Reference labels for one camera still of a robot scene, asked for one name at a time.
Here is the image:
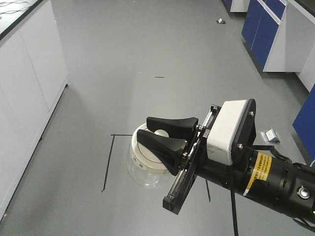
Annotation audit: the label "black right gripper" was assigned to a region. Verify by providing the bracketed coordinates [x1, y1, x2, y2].
[137, 105, 249, 214]

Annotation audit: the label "glass jar with cream lid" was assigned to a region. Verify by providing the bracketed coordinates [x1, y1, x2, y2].
[126, 123, 171, 188]

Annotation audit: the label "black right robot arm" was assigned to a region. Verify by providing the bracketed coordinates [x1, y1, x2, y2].
[136, 99, 315, 230]

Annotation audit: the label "plastic packet on floor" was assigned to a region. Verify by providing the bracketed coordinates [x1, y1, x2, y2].
[260, 128, 282, 144]

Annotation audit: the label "small grey floor debris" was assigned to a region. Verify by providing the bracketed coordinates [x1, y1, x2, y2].
[216, 18, 225, 24]

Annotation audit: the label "blue lab cabinets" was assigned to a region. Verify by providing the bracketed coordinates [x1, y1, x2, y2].
[234, 0, 313, 162]

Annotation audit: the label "white lab bench cabinet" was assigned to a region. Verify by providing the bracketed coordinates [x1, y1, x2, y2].
[0, 0, 68, 214]

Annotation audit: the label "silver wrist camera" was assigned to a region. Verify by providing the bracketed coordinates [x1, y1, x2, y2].
[206, 99, 256, 166]

